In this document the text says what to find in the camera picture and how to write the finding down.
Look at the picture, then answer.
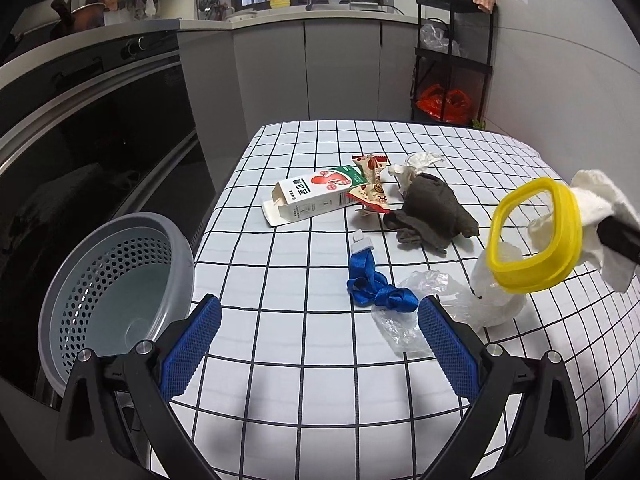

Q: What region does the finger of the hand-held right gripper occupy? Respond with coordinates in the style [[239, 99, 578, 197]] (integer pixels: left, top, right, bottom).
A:
[[597, 215, 640, 267]]

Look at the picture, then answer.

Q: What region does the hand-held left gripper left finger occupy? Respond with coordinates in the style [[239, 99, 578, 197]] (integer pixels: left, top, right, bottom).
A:
[[54, 295, 223, 480]]

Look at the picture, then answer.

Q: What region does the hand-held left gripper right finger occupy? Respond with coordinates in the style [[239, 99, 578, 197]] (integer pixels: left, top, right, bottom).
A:
[[417, 295, 587, 480]]

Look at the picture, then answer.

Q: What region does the yellow plastic ring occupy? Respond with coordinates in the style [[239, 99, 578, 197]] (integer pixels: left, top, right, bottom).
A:
[[487, 177, 583, 295]]

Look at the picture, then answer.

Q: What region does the translucent white plastic bag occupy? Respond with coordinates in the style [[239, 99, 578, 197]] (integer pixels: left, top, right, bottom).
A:
[[470, 240, 528, 331]]

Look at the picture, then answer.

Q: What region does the clear plastic wrap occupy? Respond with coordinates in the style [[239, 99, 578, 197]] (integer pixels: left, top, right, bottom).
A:
[[371, 270, 481, 358]]

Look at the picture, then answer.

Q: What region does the grey perforated plastic basket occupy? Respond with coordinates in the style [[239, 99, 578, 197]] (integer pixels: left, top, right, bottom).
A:
[[37, 212, 196, 401]]

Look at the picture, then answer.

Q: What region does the blue lanyard with white clip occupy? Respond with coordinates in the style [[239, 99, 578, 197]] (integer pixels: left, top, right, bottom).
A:
[[346, 230, 420, 315]]

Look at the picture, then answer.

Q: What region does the dark grey cloth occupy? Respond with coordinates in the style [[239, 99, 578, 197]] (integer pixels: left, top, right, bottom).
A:
[[382, 172, 480, 256]]

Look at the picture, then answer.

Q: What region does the red patterned snack wrapper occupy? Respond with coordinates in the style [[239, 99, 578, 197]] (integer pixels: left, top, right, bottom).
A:
[[345, 154, 391, 216]]

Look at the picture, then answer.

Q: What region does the white tissue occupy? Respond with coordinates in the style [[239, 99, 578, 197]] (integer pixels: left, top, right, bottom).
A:
[[387, 151, 446, 196]]

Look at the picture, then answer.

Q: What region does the white and green carton box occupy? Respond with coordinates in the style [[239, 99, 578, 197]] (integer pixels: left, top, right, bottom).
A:
[[261, 164, 368, 227]]

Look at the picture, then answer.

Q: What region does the white black grid tablecloth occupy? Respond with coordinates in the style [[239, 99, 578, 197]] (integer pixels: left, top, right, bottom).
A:
[[165, 120, 640, 480]]

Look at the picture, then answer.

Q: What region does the red plastic bag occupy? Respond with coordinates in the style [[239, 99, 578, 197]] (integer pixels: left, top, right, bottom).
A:
[[417, 84, 473, 123]]

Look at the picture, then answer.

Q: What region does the black built-in oven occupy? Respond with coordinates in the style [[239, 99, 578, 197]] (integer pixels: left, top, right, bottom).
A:
[[0, 30, 216, 411]]

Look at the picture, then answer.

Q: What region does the clear plastic bag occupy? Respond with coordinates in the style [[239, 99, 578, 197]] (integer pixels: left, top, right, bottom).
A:
[[419, 22, 463, 58]]

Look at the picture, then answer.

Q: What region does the grey kitchen cabinet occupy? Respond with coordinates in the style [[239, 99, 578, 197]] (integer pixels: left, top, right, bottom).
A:
[[177, 10, 426, 151]]

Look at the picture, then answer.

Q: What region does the brown cooking pot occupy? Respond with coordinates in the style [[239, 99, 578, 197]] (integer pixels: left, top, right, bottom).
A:
[[50, 0, 106, 38]]

